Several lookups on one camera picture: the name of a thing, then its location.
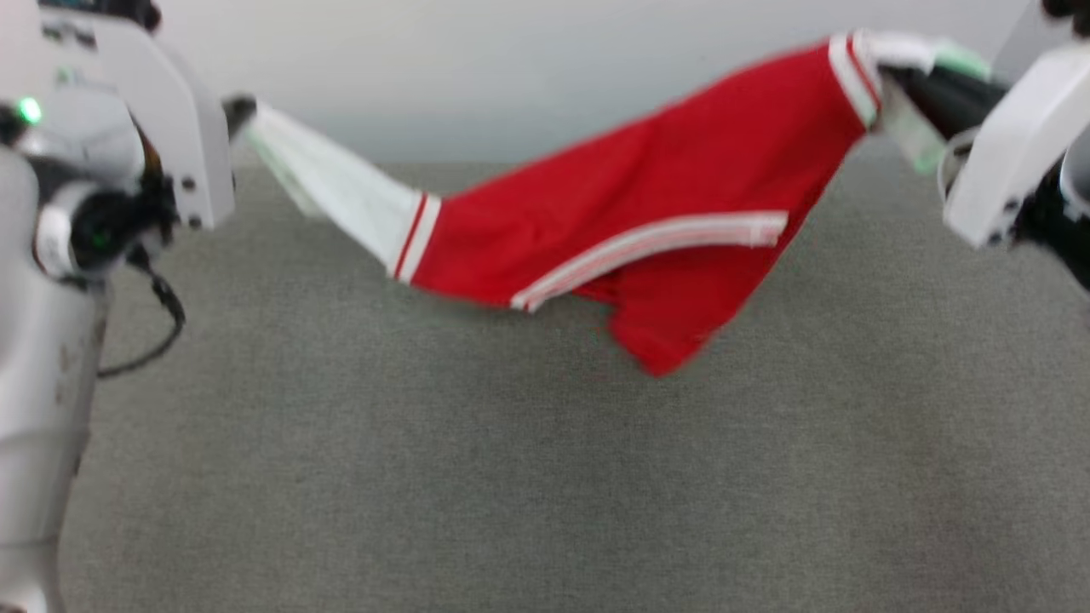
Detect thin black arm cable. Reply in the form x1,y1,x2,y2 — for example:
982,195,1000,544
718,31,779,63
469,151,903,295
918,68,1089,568
96,251,186,381

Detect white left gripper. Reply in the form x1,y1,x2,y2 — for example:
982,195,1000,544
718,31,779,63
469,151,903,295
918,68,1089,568
38,3,257,232

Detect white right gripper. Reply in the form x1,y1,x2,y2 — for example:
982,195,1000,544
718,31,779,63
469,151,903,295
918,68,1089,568
886,43,1090,249

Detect red and white shirt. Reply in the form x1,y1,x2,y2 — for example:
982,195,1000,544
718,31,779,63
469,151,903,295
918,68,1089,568
245,30,946,377

